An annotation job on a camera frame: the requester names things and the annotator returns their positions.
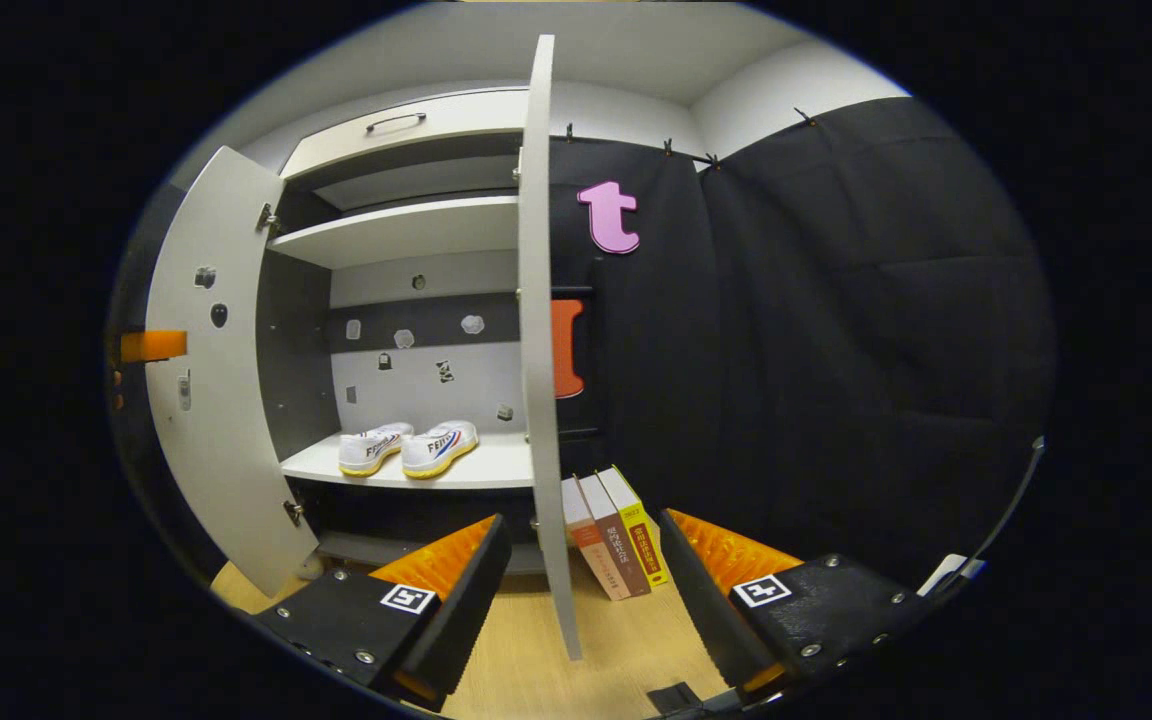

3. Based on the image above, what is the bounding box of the brown book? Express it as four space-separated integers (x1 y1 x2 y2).
578 472 652 598

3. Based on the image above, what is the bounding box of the white cabinet shelf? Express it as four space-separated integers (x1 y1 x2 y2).
313 153 520 211
280 430 535 491
266 195 522 269

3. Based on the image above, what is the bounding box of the yellow book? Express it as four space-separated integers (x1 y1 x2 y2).
598 465 670 588

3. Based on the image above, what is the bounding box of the white cabinet drawer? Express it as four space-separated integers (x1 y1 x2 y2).
279 87 529 183

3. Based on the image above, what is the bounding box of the white striped shoe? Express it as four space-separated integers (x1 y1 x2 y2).
401 419 480 481
338 422 415 478

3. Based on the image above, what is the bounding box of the black backdrop cloth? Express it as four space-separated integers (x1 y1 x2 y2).
106 97 1057 601

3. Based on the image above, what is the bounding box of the white shoe cabinet door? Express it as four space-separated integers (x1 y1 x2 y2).
516 33 584 663
144 146 320 598

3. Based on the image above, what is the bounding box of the white shoe cabinet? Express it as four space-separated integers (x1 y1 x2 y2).
256 85 552 576

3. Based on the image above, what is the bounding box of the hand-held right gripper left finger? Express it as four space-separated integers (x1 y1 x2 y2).
254 514 514 713

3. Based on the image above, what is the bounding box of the white and orange book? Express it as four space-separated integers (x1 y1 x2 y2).
561 475 632 603

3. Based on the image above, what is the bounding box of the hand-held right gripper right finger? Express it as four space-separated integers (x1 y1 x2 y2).
658 509 937 706

